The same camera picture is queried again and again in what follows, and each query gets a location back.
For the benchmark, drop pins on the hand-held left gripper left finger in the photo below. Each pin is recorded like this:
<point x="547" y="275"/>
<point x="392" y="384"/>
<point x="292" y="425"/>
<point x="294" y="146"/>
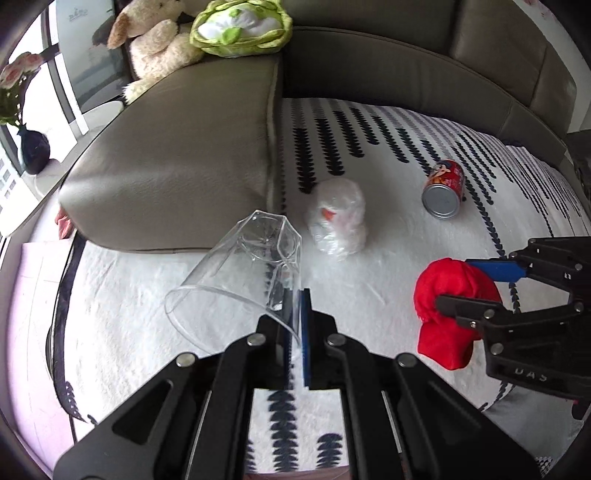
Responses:
<point x="272" y="344"/>

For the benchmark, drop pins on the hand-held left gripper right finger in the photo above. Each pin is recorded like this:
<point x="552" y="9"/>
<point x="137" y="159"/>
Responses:
<point x="305" y="341"/>

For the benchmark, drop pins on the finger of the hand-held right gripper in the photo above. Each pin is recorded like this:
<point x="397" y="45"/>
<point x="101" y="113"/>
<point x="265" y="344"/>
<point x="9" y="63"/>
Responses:
<point x="466" y="309"/>
<point x="498" y="270"/>

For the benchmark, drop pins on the red cloth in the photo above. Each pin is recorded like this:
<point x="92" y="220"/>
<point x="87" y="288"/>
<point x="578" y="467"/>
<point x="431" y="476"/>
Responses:
<point x="443" y="279"/>

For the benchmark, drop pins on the clear plastic cup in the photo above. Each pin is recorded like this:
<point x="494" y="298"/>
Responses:
<point x="231" y="277"/>

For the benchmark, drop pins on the red drink can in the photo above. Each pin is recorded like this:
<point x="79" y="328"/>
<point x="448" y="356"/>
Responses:
<point x="441" y="198"/>

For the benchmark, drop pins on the crumpled clear plastic bag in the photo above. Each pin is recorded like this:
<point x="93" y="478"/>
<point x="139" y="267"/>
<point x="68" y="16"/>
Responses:
<point x="337" y="217"/>

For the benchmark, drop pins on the grey leather sofa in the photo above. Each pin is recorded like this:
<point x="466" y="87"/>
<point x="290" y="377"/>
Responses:
<point x="175" y="152"/>

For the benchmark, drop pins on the round white side table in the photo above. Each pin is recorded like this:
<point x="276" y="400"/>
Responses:
<point x="92" y="120"/>

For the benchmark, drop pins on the dark blue vase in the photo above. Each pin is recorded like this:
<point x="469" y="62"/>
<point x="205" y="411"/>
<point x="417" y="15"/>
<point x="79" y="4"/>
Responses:
<point x="34" y="152"/>

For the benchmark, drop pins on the green cabbage plush toy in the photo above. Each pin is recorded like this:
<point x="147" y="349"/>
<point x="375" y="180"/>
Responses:
<point x="240" y="27"/>

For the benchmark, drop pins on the cream plush dog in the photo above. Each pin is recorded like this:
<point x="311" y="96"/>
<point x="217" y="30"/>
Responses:
<point x="157" y="46"/>

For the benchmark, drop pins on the pink flower bouquet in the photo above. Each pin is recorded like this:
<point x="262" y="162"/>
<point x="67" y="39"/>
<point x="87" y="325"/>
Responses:
<point x="16" y="74"/>

